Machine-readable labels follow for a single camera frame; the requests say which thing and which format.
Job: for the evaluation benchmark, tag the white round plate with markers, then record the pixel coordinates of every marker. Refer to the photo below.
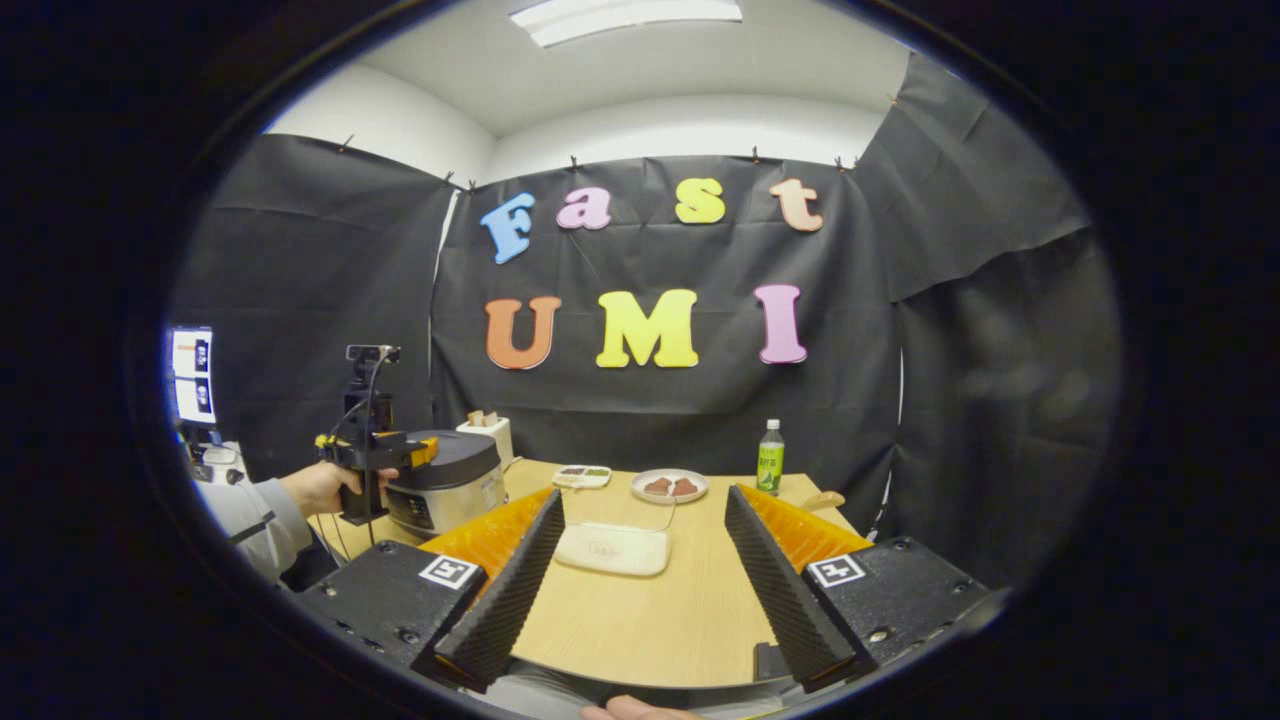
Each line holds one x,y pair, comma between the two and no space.
640,495

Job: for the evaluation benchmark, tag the large ceiling light panel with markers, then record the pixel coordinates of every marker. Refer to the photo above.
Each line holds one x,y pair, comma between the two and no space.
625,18

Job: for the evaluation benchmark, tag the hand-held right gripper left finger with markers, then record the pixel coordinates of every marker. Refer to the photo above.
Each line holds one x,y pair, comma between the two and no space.
505,600

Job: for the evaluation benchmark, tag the wooden spoon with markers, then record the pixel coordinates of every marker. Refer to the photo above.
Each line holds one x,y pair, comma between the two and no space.
825,499

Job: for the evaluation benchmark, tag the white toaster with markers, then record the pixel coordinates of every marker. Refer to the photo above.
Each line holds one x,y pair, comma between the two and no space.
495,440

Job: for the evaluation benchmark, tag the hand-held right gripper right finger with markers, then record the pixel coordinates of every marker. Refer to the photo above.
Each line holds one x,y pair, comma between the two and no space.
775,590

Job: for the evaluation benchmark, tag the brown meat piece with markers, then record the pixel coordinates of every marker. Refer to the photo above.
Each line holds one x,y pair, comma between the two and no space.
685,487
658,487

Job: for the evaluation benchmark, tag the black backdrop cloth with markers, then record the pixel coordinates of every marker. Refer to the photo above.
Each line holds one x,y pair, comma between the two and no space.
650,410

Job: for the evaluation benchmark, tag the person's grey clothing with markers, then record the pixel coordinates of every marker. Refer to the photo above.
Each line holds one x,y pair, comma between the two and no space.
540,695

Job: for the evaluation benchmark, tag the green tea bottle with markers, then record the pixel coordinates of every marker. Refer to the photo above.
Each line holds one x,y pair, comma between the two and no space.
770,460

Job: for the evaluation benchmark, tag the white divided bean dish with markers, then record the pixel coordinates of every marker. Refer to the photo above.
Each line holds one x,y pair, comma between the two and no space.
582,477

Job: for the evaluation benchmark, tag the row of black cloth clips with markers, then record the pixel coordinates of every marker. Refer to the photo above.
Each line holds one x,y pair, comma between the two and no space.
574,161

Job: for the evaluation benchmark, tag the silver black rice cooker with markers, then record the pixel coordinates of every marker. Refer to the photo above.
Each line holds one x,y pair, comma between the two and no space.
460,490

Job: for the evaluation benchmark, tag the white side desk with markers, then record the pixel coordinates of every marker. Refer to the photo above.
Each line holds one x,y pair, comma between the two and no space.
215,460

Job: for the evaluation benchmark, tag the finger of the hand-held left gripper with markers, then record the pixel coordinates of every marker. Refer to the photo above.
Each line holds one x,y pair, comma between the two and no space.
422,452

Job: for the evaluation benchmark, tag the computer monitor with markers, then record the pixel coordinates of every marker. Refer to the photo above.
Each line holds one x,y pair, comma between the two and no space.
192,375

